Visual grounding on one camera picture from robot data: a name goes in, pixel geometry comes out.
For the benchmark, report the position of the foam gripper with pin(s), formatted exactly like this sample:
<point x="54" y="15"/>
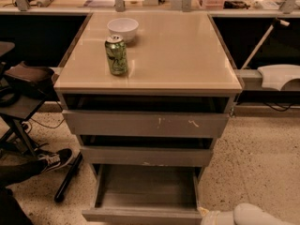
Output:
<point x="217" y="217"/>

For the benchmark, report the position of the grey bottom drawer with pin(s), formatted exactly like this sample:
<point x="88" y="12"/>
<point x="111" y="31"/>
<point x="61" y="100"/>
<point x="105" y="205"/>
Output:
<point x="146" y="195"/>

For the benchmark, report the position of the grey drawer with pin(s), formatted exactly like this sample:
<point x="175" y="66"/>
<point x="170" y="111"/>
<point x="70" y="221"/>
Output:
<point x="146" y="116"/>
<point x="146" y="151"/>
<point x="146" y="195"/>

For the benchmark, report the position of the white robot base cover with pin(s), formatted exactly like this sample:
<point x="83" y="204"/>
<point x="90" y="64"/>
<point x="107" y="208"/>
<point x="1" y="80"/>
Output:
<point x="276" y="76"/>

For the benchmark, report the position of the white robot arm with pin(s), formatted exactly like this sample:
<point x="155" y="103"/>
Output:
<point x="243" y="214"/>

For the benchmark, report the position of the grey middle drawer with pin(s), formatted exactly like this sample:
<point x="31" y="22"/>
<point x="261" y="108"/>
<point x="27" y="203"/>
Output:
<point x="146" y="151"/>

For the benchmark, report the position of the grey drawer cabinet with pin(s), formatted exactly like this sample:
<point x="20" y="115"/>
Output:
<point x="174" y="54"/>

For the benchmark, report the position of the grey top drawer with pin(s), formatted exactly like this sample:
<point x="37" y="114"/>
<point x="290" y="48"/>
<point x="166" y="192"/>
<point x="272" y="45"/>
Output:
<point x="146" y="116"/>

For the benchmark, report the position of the black chair leg tube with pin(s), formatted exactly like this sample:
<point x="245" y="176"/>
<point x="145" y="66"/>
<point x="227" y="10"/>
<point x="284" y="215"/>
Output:
<point x="73" y="170"/>

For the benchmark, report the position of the black and white sneaker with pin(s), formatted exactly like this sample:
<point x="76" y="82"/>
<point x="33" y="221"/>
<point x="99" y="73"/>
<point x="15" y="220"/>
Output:
<point x="55" y="160"/>

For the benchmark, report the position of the white rod with tip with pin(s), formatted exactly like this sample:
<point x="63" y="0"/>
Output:
<point x="276" y="22"/>

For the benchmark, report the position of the green soda can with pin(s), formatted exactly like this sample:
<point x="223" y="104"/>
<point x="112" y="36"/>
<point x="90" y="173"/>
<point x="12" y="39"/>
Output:
<point x="116" y="52"/>

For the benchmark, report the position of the white ceramic bowl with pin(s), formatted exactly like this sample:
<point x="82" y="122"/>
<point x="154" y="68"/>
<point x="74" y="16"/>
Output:
<point x="125" y="27"/>

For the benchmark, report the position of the black folding stool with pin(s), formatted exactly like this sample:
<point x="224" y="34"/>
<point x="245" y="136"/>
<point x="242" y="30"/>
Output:
<point x="15" y="109"/>

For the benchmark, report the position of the dark brown bag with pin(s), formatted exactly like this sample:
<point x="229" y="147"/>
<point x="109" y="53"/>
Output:
<point x="32" y="82"/>

